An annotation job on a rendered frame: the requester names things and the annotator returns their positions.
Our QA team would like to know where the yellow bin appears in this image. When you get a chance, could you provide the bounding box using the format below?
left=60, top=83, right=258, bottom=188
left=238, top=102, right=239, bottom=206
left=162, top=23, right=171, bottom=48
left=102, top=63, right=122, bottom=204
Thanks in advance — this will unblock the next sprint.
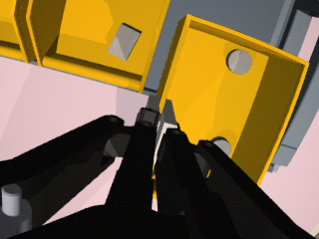
left=0, top=0, right=37, bottom=63
left=26, top=0, right=170, bottom=94
left=156, top=14, right=309, bottom=186

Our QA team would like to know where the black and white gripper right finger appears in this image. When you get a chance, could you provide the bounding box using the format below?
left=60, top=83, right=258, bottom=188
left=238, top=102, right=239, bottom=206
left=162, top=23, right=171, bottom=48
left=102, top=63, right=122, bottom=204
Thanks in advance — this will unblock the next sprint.
left=152, top=99, right=316, bottom=239

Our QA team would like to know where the grey metal shelf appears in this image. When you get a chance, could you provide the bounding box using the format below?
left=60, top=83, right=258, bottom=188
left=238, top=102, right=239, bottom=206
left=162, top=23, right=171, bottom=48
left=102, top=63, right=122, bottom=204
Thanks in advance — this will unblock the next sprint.
left=143, top=0, right=319, bottom=173

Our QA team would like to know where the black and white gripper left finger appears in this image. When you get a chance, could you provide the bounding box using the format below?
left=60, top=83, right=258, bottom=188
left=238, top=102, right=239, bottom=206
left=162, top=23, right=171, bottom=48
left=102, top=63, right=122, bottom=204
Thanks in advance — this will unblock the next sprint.
left=0, top=94, right=161, bottom=239

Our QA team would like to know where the grey steel disc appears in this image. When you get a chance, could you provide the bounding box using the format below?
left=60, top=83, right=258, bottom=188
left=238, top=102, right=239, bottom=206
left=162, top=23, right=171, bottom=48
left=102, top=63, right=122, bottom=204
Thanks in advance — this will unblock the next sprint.
left=211, top=136, right=231, bottom=156
left=225, top=49, right=252, bottom=75

